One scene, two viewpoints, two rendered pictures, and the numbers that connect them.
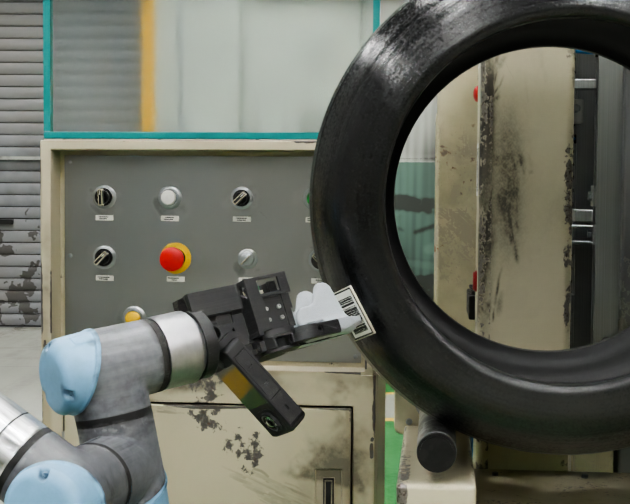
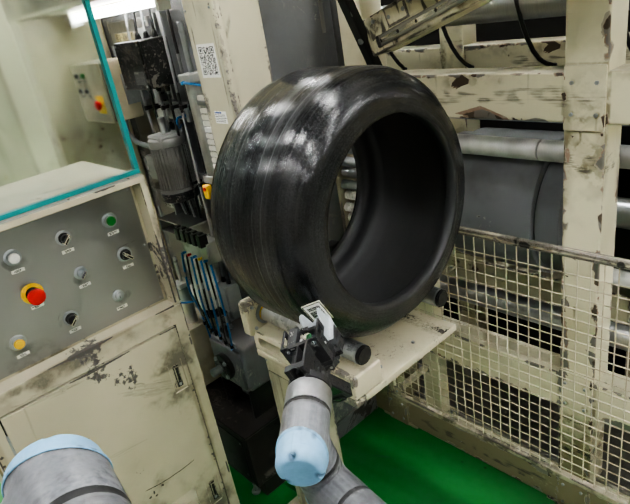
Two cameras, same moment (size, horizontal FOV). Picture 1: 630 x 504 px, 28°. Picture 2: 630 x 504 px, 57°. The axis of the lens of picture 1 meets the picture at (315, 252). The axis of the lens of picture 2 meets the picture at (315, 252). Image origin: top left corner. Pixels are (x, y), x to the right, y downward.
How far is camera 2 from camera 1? 1.03 m
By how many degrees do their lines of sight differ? 48
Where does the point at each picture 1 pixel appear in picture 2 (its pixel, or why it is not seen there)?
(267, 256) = (92, 266)
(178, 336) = (325, 395)
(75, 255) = not seen: outside the picture
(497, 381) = (384, 309)
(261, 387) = (340, 386)
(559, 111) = not seen: hidden behind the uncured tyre
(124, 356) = (325, 429)
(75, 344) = (310, 445)
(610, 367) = (345, 261)
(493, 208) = not seen: hidden behind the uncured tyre
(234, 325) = (316, 363)
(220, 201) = (49, 245)
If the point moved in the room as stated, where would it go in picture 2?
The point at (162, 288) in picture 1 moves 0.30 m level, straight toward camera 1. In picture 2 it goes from (30, 315) to (107, 341)
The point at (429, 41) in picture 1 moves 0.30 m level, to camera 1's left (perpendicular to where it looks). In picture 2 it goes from (331, 151) to (200, 211)
